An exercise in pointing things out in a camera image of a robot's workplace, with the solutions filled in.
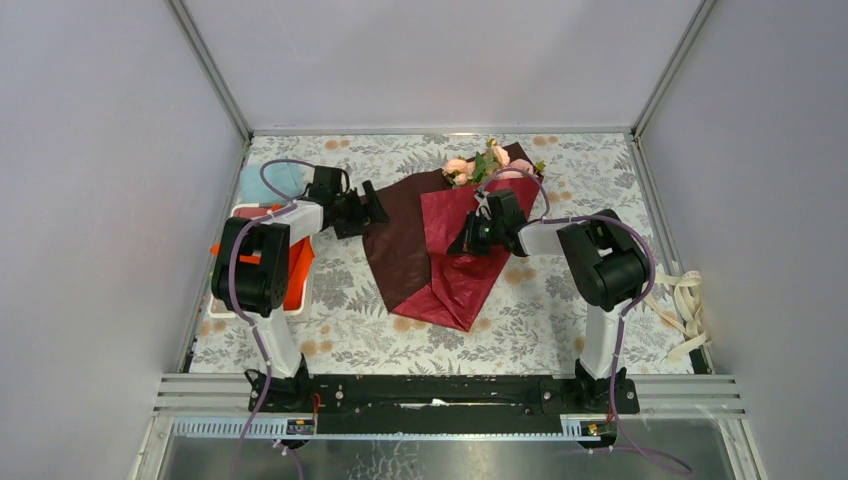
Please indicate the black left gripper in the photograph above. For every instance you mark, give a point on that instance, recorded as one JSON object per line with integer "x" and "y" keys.
{"x": 369, "y": 213}

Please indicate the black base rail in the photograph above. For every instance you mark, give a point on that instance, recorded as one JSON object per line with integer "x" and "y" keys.
{"x": 454, "y": 404}

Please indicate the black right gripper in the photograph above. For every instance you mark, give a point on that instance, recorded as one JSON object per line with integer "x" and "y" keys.
{"x": 466, "y": 242}

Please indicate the light blue cloth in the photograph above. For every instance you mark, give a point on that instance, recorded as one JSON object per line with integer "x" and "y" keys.
{"x": 275, "y": 181}

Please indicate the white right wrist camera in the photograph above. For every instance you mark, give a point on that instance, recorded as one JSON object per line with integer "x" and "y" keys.
{"x": 482, "y": 209}

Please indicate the cream ribbon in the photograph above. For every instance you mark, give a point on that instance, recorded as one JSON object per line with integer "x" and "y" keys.
{"x": 687, "y": 296}

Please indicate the white perforated plastic basket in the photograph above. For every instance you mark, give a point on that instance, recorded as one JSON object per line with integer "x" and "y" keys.
{"x": 241, "y": 214}

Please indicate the dark red wrapping paper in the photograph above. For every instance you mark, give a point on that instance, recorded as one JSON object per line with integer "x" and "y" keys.
{"x": 408, "y": 258}

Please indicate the orange cloth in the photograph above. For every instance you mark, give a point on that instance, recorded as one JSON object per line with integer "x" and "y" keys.
{"x": 267, "y": 278}

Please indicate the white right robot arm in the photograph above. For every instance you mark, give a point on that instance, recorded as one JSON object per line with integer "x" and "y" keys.
{"x": 610, "y": 264}

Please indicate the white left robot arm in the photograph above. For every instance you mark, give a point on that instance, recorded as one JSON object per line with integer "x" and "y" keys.
{"x": 272, "y": 335}

